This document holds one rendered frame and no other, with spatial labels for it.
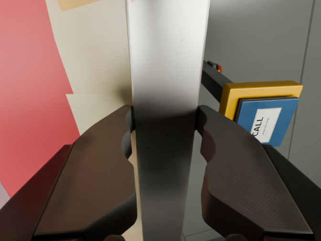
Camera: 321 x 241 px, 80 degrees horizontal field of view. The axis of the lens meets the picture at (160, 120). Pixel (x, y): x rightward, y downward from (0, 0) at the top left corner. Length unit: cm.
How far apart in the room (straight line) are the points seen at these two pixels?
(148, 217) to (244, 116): 23
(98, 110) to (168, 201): 9
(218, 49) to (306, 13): 57
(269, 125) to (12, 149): 35
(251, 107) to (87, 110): 25
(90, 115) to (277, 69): 153
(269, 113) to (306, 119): 169
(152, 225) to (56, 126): 12
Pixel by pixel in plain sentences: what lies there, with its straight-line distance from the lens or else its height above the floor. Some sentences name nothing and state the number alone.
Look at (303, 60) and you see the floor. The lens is 173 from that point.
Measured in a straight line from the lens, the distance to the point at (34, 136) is 19.
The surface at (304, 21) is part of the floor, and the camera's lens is 163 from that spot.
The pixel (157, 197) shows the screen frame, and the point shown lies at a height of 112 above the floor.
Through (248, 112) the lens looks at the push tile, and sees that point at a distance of 34.
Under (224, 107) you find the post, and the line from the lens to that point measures 35.
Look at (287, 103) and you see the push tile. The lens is 37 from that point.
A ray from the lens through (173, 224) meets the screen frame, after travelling 19.
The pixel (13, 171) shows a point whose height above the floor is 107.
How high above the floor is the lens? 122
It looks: 58 degrees down
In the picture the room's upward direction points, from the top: 165 degrees clockwise
